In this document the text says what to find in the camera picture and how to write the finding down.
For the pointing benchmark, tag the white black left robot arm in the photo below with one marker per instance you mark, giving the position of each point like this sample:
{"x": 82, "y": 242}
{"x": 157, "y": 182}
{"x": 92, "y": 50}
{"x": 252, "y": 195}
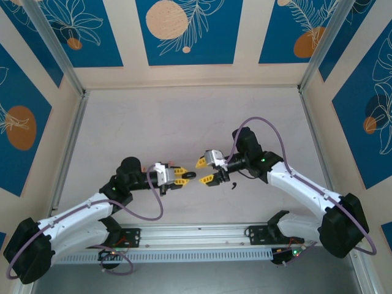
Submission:
{"x": 76, "y": 214}

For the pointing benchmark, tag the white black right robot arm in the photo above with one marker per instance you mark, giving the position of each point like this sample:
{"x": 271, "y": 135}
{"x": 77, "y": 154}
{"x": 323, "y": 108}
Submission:
{"x": 300, "y": 186}

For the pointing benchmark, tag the black controller board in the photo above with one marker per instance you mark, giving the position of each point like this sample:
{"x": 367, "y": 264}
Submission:
{"x": 284, "y": 257}
{"x": 107, "y": 255}

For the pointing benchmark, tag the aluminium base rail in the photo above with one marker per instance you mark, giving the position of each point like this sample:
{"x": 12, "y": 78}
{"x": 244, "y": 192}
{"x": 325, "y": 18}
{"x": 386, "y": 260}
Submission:
{"x": 196, "y": 234}

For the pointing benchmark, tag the aluminium table side rail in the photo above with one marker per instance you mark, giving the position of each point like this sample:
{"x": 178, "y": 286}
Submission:
{"x": 70, "y": 153}
{"x": 319, "y": 153}

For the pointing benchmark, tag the blue floral wall panel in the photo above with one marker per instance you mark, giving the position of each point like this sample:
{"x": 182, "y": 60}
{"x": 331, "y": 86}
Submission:
{"x": 355, "y": 128}
{"x": 367, "y": 27}
{"x": 33, "y": 39}
{"x": 18, "y": 92}
{"x": 101, "y": 30}
{"x": 214, "y": 46}
{"x": 275, "y": 36}

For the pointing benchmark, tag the aluminium frame post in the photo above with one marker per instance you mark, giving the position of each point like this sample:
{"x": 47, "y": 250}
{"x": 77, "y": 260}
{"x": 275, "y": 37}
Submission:
{"x": 56, "y": 46}
{"x": 328, "y": 46}

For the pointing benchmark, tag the aluminium lower frame rail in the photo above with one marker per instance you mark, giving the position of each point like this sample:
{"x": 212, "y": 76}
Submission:
{"x": 364, "y": 278}
{"x": 24, "y": 289}

